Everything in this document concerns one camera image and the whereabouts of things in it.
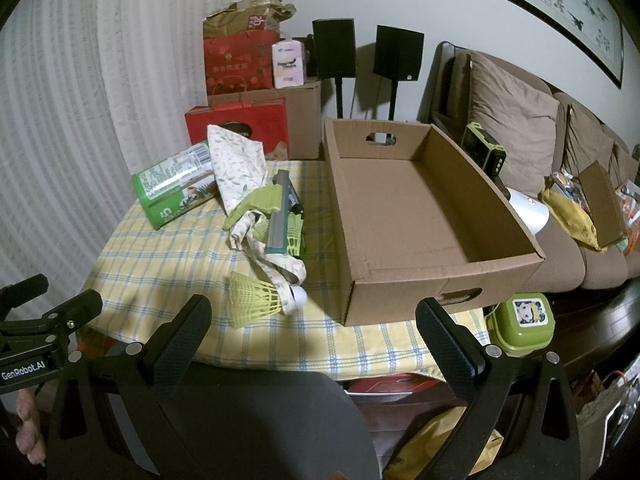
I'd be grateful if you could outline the large tan sofa cushion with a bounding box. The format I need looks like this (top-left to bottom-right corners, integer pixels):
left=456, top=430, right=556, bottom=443
left=468, top=52, right=559, bottom=197

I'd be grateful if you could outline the green window squeegee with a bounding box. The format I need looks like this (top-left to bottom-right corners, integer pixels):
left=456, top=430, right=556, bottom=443
left=224, top=169, right=304, bottom=255

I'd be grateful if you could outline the green black portable device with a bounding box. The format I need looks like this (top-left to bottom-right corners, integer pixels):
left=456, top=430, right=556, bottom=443
left=460, top=122, right=506, bottom=178

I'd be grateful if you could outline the green snack can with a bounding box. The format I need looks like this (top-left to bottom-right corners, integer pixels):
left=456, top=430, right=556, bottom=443
left=131, top=141, right=218, bottom=230

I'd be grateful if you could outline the yellow cloth on sofa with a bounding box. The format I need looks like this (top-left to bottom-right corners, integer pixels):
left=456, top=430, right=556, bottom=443
left=538, top=186, right=608, bottom=252

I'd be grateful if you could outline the yellow bag under table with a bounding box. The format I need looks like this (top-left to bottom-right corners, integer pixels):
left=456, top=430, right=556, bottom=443
left=382, top=404, right=507, bottom=480

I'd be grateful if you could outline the person's left hand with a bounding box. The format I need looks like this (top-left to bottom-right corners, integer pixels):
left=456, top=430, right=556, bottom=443
left=15, top=388, right=47, bottom=465

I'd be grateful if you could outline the white rounded appliance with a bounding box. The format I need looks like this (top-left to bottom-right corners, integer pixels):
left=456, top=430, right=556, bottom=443
left=508, top=188, right=550, bottom=235

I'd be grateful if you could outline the red paper gift bag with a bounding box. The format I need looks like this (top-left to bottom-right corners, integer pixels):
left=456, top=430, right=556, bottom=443
left=203, top=29, right=280, bottom=96

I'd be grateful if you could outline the white paper bag on floor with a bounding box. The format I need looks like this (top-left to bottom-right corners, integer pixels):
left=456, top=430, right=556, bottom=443
left=577, top=356, right=639, bottom=479

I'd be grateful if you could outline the white curtain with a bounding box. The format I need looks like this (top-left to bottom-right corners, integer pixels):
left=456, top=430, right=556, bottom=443
left=1, top=0, right=231, bottom=318

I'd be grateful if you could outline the yellow plaid tablecloth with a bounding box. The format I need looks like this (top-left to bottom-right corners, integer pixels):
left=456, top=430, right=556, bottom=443
left=86, top=162, right=440, bottom=380

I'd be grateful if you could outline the brown cardboard piece on sofa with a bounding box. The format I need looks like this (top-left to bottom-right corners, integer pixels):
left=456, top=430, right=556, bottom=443
left=578, top=162, right=626, bottom=248

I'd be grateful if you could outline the crumpled brown paper bag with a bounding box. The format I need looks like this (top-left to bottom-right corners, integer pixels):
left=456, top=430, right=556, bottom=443
left=203, top=0, right=296, bottom=39

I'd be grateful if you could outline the right black speaker on stand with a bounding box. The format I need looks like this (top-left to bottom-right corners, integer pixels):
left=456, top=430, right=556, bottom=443
left=373, top=25, right=424, bottom=120

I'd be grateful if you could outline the pink white small box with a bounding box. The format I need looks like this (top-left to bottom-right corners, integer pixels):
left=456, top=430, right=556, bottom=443
left=271, top=39, right=306, bottom=89

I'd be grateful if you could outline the green lunch box with sticker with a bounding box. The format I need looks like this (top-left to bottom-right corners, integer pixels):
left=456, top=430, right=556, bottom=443
left=485, top=292, right=555, bottom=356

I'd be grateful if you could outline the brown sofa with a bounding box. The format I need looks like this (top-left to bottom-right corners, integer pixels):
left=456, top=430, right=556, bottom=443
left=418, top=41, right=639, bottom=292

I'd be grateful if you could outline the large brown cardboard box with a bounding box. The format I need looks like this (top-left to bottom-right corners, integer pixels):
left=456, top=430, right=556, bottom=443
left=208, top=78, right=322, bottom=160

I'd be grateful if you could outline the black speaker on stand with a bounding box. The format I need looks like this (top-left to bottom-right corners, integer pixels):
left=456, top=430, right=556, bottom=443
left=373, top=25, right=424, bottom=120
left=312, top=18, right=357, bottom=118

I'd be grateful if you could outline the floral white cloth bag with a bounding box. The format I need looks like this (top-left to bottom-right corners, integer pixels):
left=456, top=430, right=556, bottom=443
left=207, top=125, right=307, bottom=315

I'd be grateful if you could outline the red gift box with handle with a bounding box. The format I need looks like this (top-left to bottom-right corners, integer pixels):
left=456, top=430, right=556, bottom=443
left=184, top=98, right=290, bottom=160

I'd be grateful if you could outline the left black speaker on stand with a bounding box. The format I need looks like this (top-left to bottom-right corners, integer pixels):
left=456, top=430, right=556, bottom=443
left=312, top=18, right=357, bottom=118

